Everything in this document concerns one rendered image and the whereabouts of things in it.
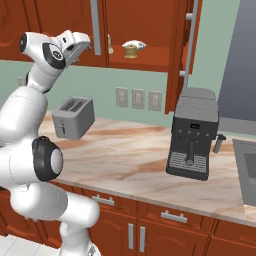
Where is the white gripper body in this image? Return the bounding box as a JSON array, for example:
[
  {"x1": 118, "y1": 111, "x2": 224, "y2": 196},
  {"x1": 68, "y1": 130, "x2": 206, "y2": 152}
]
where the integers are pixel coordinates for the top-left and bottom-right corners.
[{"x1": 64, "y1": 31, "x2": 92, "y2": 65}]

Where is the red-brown closed cabinet door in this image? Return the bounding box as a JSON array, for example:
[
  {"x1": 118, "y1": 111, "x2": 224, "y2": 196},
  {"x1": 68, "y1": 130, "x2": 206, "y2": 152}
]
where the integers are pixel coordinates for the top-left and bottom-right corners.
[
  {"x1": 0, "y1": 0, "x2": 36, "y2": 63},
  {"x1": 33, "y1": 0, "x2": 108, "y2": 68}
]

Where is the red-brown open cabinet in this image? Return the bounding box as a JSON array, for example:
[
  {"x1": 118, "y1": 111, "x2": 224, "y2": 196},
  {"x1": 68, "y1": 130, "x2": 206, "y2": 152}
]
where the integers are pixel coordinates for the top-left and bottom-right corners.
[{"x1": 105, "y1": 0, "x2": 183, "y2": 74}]

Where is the red-brown open cabinet door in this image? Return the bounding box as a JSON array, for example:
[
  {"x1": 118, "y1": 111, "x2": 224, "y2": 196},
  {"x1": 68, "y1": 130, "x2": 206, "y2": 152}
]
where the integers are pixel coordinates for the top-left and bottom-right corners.
[{"x1": 164, "y1": 0, "x2": 204, "y2": 116}]

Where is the red-brown lower cabinet door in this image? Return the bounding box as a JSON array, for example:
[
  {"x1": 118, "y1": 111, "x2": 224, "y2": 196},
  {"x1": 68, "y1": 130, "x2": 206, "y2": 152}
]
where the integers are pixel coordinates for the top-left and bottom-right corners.
[
  {"x1": 87, "y1": 209, "x2": 138, "y2": 256},
  {"x1": 136, "y1": 219, "x2": 209, "y2": 256},
  {"x1": 0, "y1": 189, "x2": 63, "y2": 249}
]

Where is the white and tan jar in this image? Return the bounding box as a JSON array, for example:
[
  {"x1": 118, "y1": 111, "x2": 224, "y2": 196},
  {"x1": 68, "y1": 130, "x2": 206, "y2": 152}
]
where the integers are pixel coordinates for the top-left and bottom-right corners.
[{"x1": 121, "y1": 39, "x2": 148, "y2": 60}]

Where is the grey toaster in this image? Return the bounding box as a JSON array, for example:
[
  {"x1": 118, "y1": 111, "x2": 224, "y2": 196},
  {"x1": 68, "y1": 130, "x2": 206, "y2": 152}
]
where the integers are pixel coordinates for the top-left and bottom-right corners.
[{"x1": 52, "y1": 96, "x2": 96, "y2": 141}]

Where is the dark grey coffee machine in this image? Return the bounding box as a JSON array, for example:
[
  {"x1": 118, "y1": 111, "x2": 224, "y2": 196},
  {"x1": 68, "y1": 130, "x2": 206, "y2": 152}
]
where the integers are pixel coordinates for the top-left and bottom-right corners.
[{"x1": 165, "y1": 87, "x2": 228, "y2": 182}]

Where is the grey window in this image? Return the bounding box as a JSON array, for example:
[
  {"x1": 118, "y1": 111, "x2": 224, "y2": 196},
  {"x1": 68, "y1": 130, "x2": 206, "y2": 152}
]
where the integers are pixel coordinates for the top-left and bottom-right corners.
[{"x1": 217, "y1": 0, "x2": 256, "y2": 137}]

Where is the red-brown drawer front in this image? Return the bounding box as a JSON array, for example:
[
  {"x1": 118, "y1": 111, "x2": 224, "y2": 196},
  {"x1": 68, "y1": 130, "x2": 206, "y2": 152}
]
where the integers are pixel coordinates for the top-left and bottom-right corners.
[
  {"x1": 212, "y1": 218, "x2": 256, "y2": 248},
  {"x1": 137, "y1": 200, "x2": 215, "y2": 235},
  {"x1": 80, "y1": 187, "x2": 139, "y2": 218}
]

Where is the grey sink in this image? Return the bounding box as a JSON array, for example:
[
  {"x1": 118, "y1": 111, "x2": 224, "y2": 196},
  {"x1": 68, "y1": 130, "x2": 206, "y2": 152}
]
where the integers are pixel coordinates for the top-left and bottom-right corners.
[{"x1": 231, "y1": 137, "x2": 256, "y2": 208}]

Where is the silver closed door handle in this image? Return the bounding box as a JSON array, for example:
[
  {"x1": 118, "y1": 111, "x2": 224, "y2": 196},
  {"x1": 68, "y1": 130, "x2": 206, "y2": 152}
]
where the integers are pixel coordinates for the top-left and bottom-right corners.
[{"x1": 90, "y1": 0, "x2": 102, "y2": 56}]

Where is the beige wall outlet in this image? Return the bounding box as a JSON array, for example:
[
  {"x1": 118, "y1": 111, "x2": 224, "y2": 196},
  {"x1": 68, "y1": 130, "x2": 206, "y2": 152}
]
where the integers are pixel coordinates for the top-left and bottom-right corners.
[
  {"x1": 16, "y1": 76, "x2": 28, "y2": 88},
  {"x1": 115, "y1": 86, "x2": 130, "y2": 109},
  {"x1": 131, "y1": 87, "x2": 146, "y2": 111},
  {"x1": 147, "y1": 89, "x2": 163, "y2": 112}
]

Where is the silver open door handle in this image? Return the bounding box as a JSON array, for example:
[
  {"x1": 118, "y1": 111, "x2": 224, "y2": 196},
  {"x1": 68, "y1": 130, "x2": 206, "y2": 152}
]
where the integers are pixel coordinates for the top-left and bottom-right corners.
[{"x1": 179, "y1": 0, "x2": 200, "y2": 92}]

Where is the silver drawer handle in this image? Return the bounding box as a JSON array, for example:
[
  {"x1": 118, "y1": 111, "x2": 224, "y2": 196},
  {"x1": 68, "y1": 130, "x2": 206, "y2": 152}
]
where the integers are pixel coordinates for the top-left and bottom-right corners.
[
  {"x1": 160, "y1": 209, "x2": 189, "y2": 224},
  {"x1": 91, "y1": 193, "x2": 116, "y2": 207}
]

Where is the silver lower door handle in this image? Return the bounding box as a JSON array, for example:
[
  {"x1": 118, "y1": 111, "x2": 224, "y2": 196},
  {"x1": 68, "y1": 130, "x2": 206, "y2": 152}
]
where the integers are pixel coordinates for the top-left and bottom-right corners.
[
  {"x1": 127, "y1": 222, "x2": 135, "y2": 251},
  {"x1": 138, "y1": 226, "x2": 147, "y2": 254}
]

